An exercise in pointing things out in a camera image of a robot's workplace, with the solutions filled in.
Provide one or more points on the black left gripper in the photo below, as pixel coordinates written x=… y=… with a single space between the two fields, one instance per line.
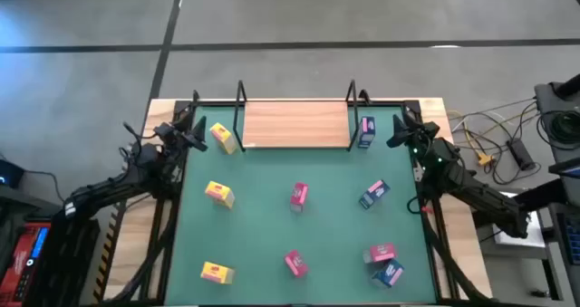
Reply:
x=174 y=137

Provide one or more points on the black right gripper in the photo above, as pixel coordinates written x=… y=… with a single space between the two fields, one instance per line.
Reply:
x=422 y=135

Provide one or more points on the yellow Corn Pops cereal box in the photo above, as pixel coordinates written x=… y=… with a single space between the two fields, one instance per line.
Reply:
x=216 y=272
x=219 y=193
x=223 y=137

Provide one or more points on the blue Frosted Flakes cereal box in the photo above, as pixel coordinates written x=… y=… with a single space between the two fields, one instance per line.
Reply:
x=389 y=274
x=375 y=193
x=367 y=128

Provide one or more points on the pink Raisin Bran cereal box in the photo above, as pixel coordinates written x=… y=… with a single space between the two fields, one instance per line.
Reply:
x=296 y=263
x=382 y=252
x=299 y=196

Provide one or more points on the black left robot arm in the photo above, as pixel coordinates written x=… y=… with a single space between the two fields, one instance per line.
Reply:
x=113 y=185

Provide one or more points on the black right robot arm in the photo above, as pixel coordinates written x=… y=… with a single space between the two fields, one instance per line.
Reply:
x=476 y=189

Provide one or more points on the silver mounting plate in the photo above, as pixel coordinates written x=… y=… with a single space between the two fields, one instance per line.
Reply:
x=418 y=173

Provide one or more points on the black power brick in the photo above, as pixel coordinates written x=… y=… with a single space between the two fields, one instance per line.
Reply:
x=521 y=154

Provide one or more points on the green table mat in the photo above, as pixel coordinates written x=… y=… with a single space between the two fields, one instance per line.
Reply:
x=326 y=234

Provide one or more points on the grey desk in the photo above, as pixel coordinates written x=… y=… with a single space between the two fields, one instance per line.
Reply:
x=544 y=101

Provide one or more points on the black diagonal beam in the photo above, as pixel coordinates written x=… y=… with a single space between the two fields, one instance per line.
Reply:
x=544 y=194

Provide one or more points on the yellow black hazard strip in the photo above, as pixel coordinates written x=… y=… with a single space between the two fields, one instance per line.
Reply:
x=105 y=261

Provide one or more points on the white board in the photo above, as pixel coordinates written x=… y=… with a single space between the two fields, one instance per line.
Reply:
x=532 y=234

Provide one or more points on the black plastic crate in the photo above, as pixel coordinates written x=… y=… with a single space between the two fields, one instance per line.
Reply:
x=77 y=271

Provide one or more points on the black device with blue light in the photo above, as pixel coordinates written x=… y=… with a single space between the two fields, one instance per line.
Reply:
x=9 y=173

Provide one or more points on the black keyboard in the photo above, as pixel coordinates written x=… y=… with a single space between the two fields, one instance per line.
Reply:
x=572 y=239

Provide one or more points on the small black floor object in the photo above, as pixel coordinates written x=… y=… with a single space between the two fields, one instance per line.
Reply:
x=539 y=293

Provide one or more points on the red device with blue display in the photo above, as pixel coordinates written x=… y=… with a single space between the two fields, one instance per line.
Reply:
x=20 y=261

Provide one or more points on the black metal table frame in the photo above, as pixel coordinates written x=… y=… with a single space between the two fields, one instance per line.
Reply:
x=180 y=105

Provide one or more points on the wooden shelf with black frame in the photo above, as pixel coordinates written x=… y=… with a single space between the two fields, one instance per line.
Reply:
x=294 y=123

